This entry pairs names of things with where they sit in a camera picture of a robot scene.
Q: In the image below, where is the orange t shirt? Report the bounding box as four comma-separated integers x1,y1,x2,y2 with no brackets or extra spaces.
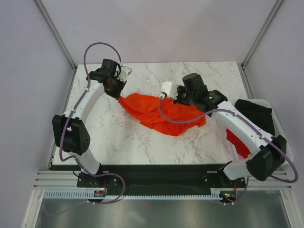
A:
118,93,206,136

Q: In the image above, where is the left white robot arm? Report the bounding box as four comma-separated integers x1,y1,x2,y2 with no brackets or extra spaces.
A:
52,59,132,187

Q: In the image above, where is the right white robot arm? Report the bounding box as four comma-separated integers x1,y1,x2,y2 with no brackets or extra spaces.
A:
162,73,287,187

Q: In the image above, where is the red t shirt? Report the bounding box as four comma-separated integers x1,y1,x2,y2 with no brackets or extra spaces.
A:
226,129,250,159

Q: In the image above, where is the black t shirt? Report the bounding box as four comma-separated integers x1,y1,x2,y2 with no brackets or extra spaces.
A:
234,99,275,135

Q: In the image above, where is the white plastic basket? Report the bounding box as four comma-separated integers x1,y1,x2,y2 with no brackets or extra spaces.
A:
223,98,295,167

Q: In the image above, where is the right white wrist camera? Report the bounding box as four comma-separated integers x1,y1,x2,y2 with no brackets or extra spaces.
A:
160,81,179,100

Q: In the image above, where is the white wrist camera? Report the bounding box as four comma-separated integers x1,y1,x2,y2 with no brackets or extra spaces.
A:
160,81,179,100
117,66,132,82

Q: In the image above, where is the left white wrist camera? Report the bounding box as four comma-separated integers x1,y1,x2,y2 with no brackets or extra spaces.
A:
117,66,132,82

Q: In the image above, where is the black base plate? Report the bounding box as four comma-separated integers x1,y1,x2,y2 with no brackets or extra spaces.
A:
77,164,246,197

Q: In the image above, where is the blue slotted cable duct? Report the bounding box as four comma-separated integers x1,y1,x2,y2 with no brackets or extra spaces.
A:
43,189,223,200

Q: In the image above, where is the left aluminium corner post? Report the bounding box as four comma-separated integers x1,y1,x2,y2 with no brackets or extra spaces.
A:
33,0,77,72

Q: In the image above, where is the aluminium corner post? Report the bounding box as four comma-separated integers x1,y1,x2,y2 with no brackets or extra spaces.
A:
33,0,77,72
239,0,284,71

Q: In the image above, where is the aluminium frame rail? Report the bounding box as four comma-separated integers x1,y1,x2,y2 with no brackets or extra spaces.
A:
34,165,292,190

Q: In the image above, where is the right aluminium corner post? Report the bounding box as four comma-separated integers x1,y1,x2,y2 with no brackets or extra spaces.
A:
239,0,284,71

